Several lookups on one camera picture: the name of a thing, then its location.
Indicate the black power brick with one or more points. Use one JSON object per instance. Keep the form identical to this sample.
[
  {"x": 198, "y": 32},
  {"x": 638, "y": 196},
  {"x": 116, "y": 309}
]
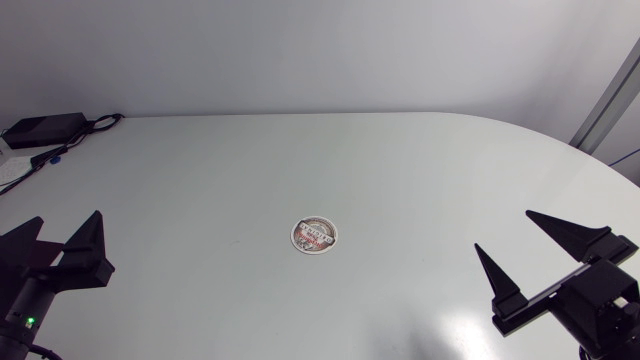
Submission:
[{"x": 42, "y": 130}]

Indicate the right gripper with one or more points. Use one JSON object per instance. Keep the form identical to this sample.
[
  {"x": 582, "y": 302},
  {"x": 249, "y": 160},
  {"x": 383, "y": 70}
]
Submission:
[{"x": 527, "y": 314}]

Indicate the small blue connector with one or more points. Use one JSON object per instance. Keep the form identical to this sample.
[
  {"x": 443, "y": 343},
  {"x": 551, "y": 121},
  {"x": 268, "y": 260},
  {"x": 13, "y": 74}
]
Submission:
[{"x": 55, "y": 160}]

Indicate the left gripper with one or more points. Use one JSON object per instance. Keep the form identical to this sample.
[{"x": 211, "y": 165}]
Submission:
[{"x": 35, "y": 295}]

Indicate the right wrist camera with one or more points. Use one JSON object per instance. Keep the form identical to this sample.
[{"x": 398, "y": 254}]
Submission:
[{"x": 595, "y": 300}]

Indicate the round white coaster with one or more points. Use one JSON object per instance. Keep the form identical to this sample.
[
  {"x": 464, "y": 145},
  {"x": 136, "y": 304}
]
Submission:
[{"x": 314, "y": 235}]

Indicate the white paper sheet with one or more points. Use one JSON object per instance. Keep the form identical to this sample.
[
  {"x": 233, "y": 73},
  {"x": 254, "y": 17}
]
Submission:
[{"x": 15, "y": 170}]

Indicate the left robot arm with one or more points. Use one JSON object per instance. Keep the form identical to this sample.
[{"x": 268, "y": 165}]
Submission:
[{"x": 12, "y": 340}]

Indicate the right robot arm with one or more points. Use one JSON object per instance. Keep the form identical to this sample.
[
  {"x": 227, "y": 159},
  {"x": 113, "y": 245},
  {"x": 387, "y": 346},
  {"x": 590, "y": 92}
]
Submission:
[{"x": 631, "y": 345}]

